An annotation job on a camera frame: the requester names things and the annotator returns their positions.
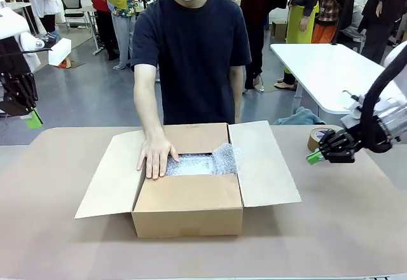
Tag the figure with plaid shirt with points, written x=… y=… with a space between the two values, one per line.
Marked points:
x=327 y=16

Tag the figure in yellow floral top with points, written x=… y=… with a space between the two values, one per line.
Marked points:
x=122 y=28

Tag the person in navy t-shirt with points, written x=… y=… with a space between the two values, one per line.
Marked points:
x=190 y=54

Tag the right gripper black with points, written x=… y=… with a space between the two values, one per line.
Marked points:
x=356 y=143

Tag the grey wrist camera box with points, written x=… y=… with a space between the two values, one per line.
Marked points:
x=351 y=121

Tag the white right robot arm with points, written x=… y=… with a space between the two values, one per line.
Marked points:
x=394 y=117

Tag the brown packing tape roll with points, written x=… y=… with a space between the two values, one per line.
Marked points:
x=313 y=140

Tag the white rounded table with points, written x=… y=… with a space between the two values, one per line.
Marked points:
x=318 y=67

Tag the light blue cloth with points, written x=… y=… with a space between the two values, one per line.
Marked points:
x=302 y=116

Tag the mannequin in black garment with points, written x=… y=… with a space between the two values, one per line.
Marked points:
x=381 y=12

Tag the large brown cardboard box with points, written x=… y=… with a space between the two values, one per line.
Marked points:
x=187 y=210

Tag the small cardboard box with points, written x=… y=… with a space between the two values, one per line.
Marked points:
x=280 y=32

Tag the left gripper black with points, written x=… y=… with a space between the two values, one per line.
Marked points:
x=9 y=60

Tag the grey cloth pile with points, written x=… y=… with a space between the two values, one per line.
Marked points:
x=353 y=22

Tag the clear bubble wrap sheet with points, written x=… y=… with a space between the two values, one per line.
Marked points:
x=197 y=165

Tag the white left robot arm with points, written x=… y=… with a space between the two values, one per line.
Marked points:
x=12 y=22

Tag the person's right hand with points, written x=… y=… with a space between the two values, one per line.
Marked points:
x=157 y=156

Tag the white desk with metal legs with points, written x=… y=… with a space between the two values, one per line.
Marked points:
x=16 y=5

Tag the person's right forearm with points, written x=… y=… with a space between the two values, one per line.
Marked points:
x=149 y=114

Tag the figure in maroon garment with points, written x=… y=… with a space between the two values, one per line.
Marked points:
x=257 y=0

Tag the figure with yellow skirt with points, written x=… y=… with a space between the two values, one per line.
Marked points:
x=300 y=25

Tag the black office chair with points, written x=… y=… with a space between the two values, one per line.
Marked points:
x=74 y=6

